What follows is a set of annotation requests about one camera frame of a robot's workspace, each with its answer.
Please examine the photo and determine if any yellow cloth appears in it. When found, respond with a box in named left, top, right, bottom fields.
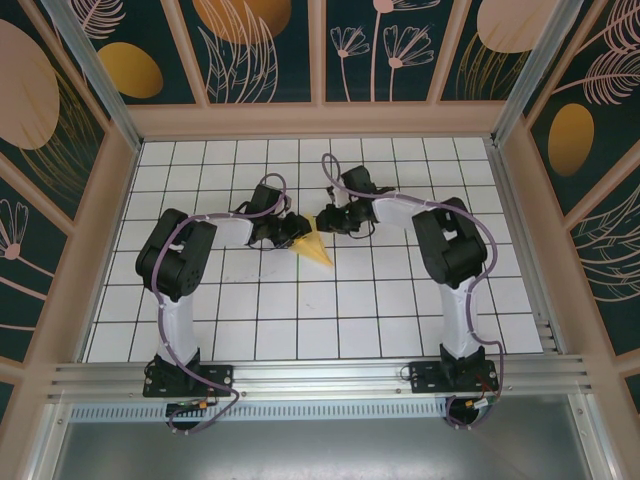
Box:
left=289, top=227, right=335, bottom=268

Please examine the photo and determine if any grey metal sheet panel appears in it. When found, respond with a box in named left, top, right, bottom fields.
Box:
left=42, top=402, right=609, bottom=480

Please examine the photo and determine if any small connector board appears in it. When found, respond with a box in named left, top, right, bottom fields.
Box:
left=166, top=398, right=211, bottom=414
left=462, top=396, right=501, bottom=412

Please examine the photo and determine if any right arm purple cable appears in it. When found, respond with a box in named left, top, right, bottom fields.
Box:
left=321, top=152, right=507, bottom=432

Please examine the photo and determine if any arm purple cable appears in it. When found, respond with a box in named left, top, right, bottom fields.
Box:
left=152, top=173, right=289, bottom=437
left=321, top=152, right=507, bottom=432

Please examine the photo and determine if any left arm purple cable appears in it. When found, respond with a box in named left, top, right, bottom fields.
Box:
left=152, top=173, right=289, bottom=437

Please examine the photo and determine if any long aluminium mounting rail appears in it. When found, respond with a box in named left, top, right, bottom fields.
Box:
left=47, top=353, right=595, bottom=402

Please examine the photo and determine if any aluminium side rail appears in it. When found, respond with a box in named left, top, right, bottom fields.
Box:
left=483, top=139, right=565, bottom=357

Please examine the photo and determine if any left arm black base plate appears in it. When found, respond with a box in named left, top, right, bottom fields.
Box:
left=142, top=363, right=236, bottom=399

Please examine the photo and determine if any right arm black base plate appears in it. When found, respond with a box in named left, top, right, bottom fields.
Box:
left=408, top=360, right=501, bottom=395

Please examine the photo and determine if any slotted grey cable duct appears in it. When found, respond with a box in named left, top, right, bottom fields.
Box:
left=69, top=401, right=454, bottom=422

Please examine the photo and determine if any aluminium corner post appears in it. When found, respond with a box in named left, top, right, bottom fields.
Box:
left=489, top=0, right=584, bottom=147
left=41, top=0, right=145, bottom=152

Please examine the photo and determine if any aluminium frame bar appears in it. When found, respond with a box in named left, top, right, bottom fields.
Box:
left=27, top=402, right=71, bottom=480
left=569, top=394, right=619, bottom=480

